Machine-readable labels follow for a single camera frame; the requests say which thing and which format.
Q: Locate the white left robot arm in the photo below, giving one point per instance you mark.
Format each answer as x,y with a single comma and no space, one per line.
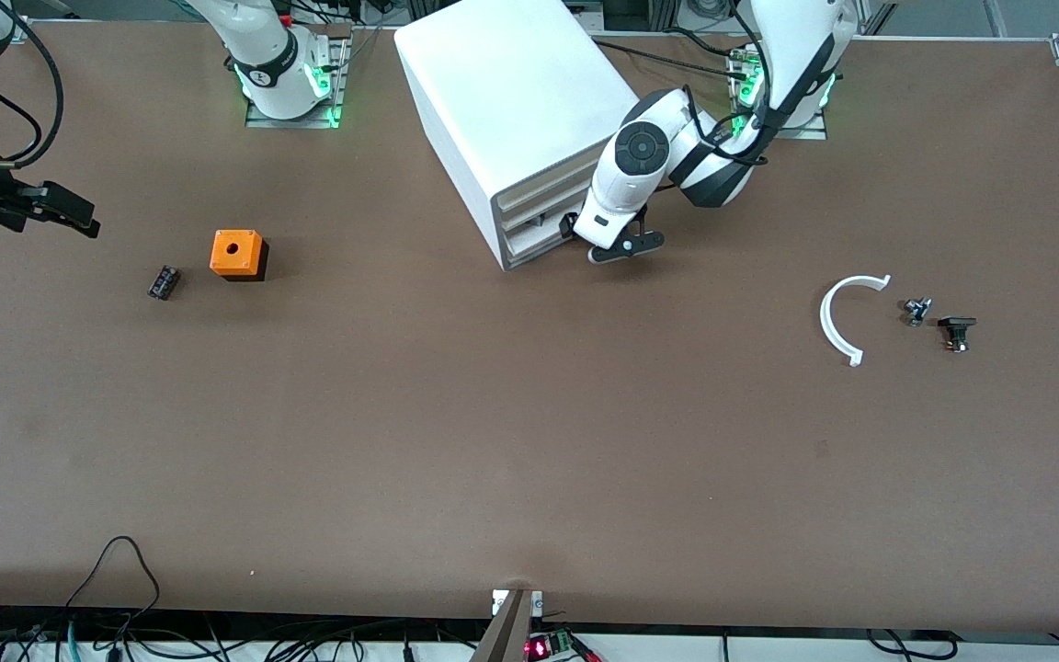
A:
631,156

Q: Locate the small black terminal block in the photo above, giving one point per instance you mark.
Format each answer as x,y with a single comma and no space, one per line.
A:
165,282

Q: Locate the orange box with hole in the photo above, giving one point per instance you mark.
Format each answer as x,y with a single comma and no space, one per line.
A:
235,250

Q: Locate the white curved plastic arc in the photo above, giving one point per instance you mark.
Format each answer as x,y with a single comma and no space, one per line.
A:
826,322

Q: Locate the small grey metal part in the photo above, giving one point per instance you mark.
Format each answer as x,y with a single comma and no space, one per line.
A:
916,312

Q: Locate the circuit board with red light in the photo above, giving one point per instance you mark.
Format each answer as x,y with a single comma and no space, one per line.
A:
552,645

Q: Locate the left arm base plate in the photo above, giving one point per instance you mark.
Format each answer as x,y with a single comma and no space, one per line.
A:
805,134

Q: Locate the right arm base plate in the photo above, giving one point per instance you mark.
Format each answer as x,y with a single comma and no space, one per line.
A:
338,74

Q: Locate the small black switch component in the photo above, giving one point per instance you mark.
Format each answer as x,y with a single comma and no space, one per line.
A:
956,329

